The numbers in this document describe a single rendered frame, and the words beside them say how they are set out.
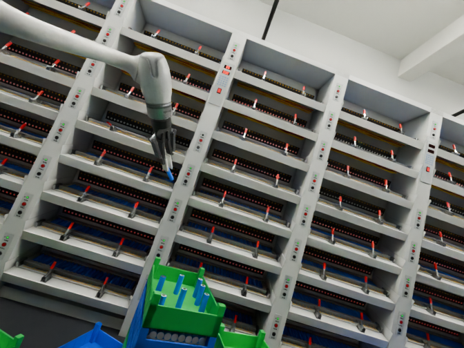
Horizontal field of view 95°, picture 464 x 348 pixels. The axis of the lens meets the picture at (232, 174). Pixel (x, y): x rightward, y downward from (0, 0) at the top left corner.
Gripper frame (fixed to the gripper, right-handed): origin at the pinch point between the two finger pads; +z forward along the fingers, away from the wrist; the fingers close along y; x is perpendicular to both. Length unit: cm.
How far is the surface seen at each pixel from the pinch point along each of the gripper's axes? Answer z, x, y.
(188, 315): 13, -43, -37
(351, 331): 84, -100, 25
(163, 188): 23.4, 12.0, 5.4
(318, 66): -33, -33, 104
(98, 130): 0, 52, 2
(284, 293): 66, -62, 14
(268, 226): 40, -42, 29
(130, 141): 3.9, 36.9, 8.6
